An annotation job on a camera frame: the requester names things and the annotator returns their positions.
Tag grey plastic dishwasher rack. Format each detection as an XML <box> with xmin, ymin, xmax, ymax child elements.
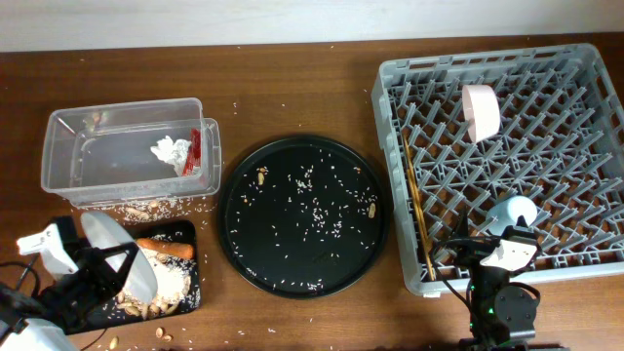
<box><xmin>371</xmin><ymin>44</ymin><xmax>623</xmax><ymax>297</ymax></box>

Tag rice and peanut shells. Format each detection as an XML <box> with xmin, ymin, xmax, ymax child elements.
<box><xmin>115</xmin><ymin>248</ymin><xmax>196</xmax><ymax>320</ymax></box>

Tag orange carrot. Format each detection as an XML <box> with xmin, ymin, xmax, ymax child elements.
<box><xmin>136</xmin><ymin>238</ymin><xmax>195</xmax><ymax>259</ymax></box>

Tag wooden chopstick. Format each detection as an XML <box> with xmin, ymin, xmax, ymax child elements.
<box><xmin>402</xmin><ymin>140</ymin><xmax>433</xmax><ymax>274</ymax></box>
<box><xmin>403</xmin><ymin>136</ymin><xmax>437</xmax><ymax>282</ymax></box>

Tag light blue cup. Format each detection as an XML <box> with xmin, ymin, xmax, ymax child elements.
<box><xmin>486</xmin><ymin>195</ymin><xmax>538</xmax><ymax>236</ymax></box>

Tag round black tray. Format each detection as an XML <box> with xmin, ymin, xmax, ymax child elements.
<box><xmin>217</xmin><ymin>136</ymin><xmax>392</xmax><ymax>299</ymax></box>

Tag black rectangular tray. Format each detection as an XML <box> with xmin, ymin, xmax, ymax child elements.
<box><xmin>69</xmin><ymin>220</ymin><xmax>201</xmax><ymax>334</ymax></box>

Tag white tissue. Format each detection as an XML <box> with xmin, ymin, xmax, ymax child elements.
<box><xmin>150</xmin><ymin>136</ymin><xmax>191</xmax><ymax>176</ymax></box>

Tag clear plastic waste bin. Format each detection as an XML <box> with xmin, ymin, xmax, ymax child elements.
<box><xmin>41</xmin><ymin>97</ymin><xmax>221</xmax><ymax>207</ymax></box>

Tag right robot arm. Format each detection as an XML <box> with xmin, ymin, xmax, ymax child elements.
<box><xmin>429</xmin><ymin>212</ymin><xmax>541</xmax><ymax>350</ymax></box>

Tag red snack wrapper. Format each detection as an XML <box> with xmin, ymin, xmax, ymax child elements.
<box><xmin>182</xmin><ymin>129</ymin><xmax>201</xmax><ymax>176</ymax></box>

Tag grey plate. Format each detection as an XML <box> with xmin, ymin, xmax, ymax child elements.
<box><xmin>79</xmin><ymin>211</ymin><xmax>159</xmax><ymax>305</ymax></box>

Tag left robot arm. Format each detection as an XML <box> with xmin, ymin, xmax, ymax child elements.
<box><xmin>1</xmin><ymin>212</ymin><xmax>157</xmax><ymax>350</ymax></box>

